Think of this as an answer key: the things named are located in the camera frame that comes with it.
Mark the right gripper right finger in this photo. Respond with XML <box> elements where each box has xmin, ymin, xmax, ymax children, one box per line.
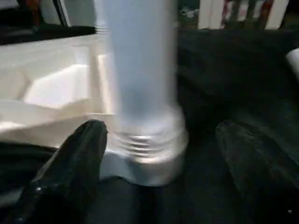
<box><xmin>215</xmin><ymin>119</ymin><xmax>299</xmax><ymax>224</ymax></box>

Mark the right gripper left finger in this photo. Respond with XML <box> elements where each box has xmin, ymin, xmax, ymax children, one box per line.
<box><xmin>2</xmin><ymin>119</ymin><xmax>109</xmax><ymax>224</ymax></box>

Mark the black mat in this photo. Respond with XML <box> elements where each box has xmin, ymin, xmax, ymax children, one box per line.
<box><xmin>0</xmin><ymin>23</ymin><xmax>299</xmax><ymax>224</ymax></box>

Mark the white glass door cabinet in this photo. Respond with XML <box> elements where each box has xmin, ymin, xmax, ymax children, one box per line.
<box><xmin>178</xmin><ymin>0</ymin><xmax>299</xmax><ymax>31</ymax></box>

